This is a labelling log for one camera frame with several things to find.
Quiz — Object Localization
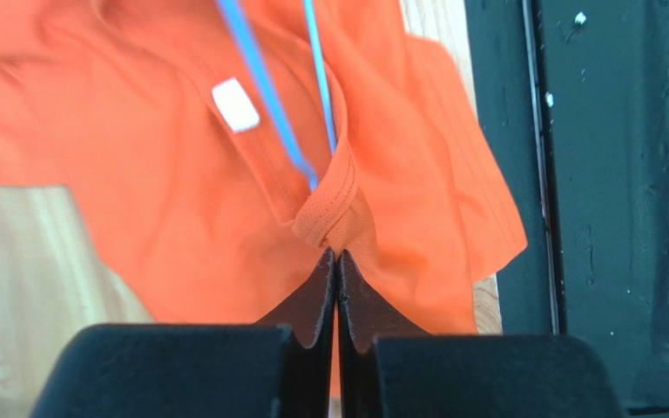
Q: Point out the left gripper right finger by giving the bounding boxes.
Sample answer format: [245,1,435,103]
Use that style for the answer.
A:
[338,253,624,417]

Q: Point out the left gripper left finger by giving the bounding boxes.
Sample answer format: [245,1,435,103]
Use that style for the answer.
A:
[31,250,336,417]

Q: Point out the orange t-shirt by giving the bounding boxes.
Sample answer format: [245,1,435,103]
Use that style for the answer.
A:
[0,1,527,334]

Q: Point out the light blue wire hanger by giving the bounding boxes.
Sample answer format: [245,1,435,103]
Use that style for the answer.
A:
[216,0,337,191]

